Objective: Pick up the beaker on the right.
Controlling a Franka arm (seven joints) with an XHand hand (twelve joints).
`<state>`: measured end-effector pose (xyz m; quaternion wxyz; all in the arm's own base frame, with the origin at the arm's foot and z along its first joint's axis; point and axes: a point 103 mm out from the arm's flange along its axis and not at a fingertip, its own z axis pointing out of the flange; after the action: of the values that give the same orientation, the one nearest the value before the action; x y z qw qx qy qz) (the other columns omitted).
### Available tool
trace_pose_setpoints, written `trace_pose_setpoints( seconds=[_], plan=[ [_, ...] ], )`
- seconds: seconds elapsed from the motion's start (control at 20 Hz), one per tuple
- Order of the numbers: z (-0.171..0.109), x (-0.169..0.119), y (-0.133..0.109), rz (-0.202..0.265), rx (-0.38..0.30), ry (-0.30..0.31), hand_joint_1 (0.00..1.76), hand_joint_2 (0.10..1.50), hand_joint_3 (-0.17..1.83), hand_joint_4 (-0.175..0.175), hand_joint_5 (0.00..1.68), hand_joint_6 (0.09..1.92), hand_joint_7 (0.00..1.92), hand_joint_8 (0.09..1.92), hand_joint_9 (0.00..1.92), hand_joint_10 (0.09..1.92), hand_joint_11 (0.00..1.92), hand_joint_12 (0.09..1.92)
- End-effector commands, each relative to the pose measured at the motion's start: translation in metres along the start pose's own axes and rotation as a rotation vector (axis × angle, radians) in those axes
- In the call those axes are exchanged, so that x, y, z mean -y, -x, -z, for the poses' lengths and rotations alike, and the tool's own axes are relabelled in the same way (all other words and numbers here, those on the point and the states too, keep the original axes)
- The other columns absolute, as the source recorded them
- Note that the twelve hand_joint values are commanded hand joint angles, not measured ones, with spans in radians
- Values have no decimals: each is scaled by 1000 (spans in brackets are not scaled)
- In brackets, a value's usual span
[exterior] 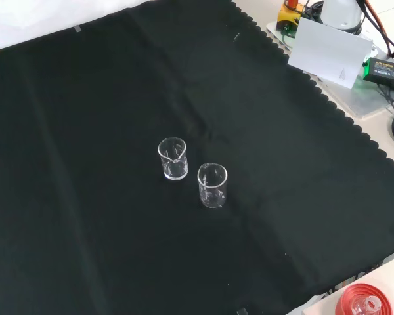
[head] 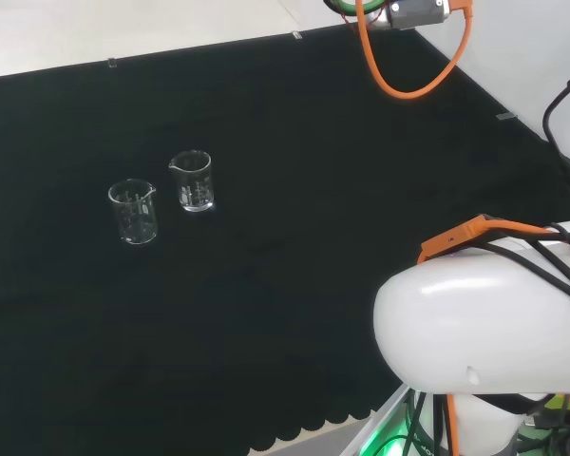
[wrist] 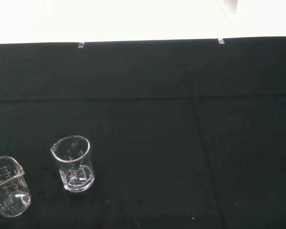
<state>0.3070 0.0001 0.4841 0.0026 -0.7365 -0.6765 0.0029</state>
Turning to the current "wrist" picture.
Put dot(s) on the black bench cloth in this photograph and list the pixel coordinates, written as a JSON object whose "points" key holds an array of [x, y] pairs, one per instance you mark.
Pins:
{"points": [[157, 119]]}

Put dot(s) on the clear tape piece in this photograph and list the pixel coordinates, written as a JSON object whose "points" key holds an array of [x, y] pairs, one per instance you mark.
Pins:
{"points": [[81, 44], [220, 41]]}

